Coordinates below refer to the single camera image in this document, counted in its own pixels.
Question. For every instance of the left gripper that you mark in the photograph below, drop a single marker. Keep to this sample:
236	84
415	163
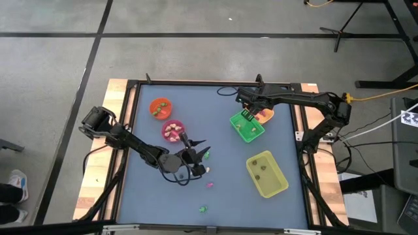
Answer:
190	156

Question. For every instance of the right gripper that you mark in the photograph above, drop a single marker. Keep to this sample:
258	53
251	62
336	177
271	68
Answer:
261	102

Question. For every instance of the green skeleton figure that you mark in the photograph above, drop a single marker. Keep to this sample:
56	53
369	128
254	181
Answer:
206	155
156	112
162	105

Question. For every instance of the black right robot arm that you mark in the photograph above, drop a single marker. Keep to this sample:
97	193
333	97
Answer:
303	98

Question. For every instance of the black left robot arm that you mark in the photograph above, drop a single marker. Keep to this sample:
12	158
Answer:
130	140

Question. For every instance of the green plastic basket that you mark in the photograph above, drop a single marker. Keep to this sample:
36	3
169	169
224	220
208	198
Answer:
246	135

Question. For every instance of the pink round bowl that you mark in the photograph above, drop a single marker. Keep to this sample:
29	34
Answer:
166	138

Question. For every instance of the pink sponge centre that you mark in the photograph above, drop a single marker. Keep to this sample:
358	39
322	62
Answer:
209	185

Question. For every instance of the large green sponge foreground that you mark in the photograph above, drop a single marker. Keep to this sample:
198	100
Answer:
203	209

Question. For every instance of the orange round bowl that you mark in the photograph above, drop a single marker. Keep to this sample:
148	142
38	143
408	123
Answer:
153	104

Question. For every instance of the yellow plastic bin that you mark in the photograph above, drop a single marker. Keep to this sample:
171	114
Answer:
274	186

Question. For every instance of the wooden table board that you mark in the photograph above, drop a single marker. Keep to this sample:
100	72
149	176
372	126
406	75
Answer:
94	176
328	182

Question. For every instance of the white box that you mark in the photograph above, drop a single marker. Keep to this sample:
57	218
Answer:
359	205

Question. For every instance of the grey cabinet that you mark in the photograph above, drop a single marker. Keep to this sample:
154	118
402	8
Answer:
405	156

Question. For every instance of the black white fiducial tag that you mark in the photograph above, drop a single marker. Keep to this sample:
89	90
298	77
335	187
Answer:
411	119

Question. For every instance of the person's foot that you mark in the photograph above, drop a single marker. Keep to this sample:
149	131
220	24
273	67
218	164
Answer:
18	182
18	216

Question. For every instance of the grey chair leg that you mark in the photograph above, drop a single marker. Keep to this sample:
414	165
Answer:
11	146

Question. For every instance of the grey keyboard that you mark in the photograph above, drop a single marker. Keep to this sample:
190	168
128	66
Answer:
409	215

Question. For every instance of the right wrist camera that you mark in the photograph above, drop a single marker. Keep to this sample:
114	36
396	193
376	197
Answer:
243	94

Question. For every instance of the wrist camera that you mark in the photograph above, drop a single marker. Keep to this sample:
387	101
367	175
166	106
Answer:
198	170
243	94

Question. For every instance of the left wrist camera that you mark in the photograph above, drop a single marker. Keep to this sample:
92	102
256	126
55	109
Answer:
198	170

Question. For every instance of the black clamp bracket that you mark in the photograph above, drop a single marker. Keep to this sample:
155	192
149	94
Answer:
147	78
259	78

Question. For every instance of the silver frame bracket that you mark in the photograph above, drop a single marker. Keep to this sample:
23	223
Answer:
298	135

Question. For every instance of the black aluminium table frame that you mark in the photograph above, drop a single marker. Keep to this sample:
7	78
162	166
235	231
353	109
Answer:
120	196

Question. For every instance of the black desk leg frame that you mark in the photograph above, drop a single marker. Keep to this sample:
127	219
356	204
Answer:
403	39

